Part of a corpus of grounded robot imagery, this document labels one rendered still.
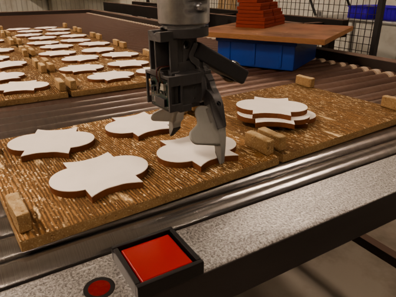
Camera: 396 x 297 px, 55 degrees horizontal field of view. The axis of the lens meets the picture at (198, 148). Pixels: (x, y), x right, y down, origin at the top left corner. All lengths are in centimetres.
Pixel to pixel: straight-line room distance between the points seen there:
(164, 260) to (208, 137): 22
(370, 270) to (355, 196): 140
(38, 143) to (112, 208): 26
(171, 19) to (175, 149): 21
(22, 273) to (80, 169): 19
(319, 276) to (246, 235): 141
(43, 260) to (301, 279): 149
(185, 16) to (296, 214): 31
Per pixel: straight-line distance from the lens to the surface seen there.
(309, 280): 185
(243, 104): 82
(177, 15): 55
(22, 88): 113
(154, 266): 42
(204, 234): 49
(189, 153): 63
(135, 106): 99
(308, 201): 58
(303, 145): 71
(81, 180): 57
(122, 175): 57
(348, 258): 203
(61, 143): 71
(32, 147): 71
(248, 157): 64
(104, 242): 49
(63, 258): 48
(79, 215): 51
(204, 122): 57
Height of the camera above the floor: 120
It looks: 23 degrees down
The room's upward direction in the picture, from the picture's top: straight up
